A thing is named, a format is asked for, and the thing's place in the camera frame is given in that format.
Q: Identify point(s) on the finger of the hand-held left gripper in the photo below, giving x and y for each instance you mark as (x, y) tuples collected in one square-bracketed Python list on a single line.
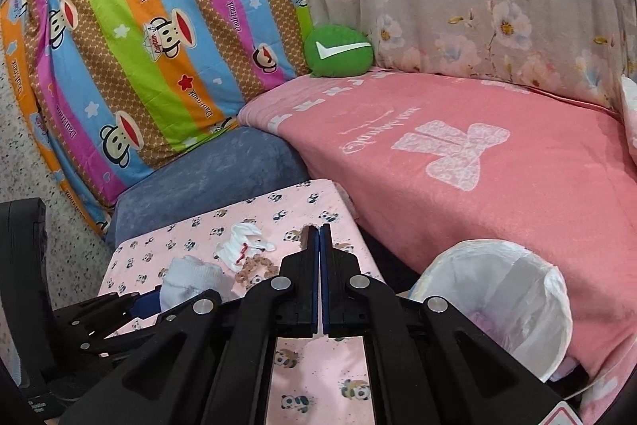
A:
[(99, 305), (117, 335)]

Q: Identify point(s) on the pink panda print cloth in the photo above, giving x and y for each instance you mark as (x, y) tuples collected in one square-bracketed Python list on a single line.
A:
[(298, 211)]

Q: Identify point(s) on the pink blanket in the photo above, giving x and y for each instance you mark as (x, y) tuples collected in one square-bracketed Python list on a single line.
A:
[(497, 166)]

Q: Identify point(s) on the green cushion white check mark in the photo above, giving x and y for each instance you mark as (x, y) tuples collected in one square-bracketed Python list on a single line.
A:
[(338, 54)]

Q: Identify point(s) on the white cloth with red thread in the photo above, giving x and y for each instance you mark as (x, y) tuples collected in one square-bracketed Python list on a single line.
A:
[(244, 241)]

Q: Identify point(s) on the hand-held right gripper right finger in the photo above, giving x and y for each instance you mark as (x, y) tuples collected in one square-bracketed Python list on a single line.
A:
[(326, 285)]

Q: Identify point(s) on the beige dotted scrunchie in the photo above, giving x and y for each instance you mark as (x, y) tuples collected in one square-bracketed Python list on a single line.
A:
[(251, 273)]

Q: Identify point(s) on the blue-grey sofa cushion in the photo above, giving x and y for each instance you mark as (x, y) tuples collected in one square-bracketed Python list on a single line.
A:
[(214, 171)]

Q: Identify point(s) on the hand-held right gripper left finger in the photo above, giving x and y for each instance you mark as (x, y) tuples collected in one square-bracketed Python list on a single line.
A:
[(312, 285)]

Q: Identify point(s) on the striped monkey print cloth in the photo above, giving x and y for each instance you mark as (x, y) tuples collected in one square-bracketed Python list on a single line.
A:
[(149, 31)]

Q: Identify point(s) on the white sock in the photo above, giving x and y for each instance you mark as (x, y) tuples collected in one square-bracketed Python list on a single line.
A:
[(186, 280)]

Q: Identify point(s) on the bin with white bag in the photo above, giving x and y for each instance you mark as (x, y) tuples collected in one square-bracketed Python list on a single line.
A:
[(502, 305)]

